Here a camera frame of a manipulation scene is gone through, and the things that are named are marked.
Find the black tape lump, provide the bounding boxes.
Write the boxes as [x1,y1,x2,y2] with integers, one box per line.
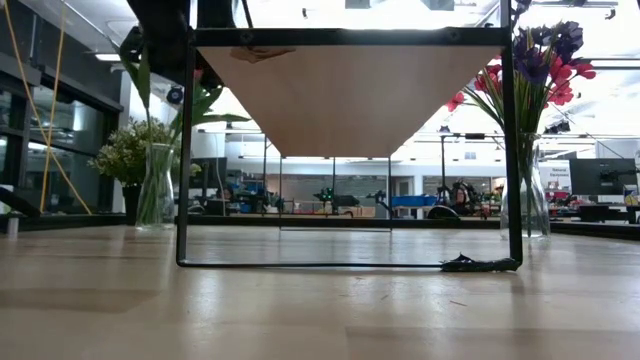
[439,253,522,274]

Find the potted green plant white blossoms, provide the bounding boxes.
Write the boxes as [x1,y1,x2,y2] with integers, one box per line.
[88,117,202,226]

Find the white wall sign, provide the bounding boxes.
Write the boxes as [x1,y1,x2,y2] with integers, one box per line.
[542,162,571,191]

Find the pink artificial tulip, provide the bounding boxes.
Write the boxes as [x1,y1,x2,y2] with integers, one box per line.
[118,29,155,147]

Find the blue background bin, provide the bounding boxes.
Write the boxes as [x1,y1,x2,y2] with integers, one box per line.
[389,194,441,209]

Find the purple artificial flower bunch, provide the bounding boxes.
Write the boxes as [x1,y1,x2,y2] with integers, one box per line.
[509,0,586,151]

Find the black background robot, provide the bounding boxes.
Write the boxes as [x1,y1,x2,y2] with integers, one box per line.
[227,180,282,214]
[312,187,362,211]

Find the yellow hanging cable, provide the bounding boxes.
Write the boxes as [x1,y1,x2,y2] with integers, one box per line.
[39,27,66,210]
[1,0,94,216]

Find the clear glass vase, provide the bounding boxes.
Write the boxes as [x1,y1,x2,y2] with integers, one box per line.
[134,142,177,232]
[499,132,552,240]

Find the black ceiling spotlight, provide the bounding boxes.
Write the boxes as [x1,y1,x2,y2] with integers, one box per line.
[543,119,572,135]

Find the black aluminium table frame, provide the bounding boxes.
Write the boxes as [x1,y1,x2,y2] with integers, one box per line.
[0,184,640,242]

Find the red artificial flower bunch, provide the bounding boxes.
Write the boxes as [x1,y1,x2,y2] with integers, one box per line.
[547,54,597,107]
[446,63,506,132]

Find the dark computer monitor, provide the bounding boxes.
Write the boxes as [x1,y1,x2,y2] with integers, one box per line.
[568,157,639,197]

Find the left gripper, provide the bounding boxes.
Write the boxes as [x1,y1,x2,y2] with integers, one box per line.
[118,0,225,91]

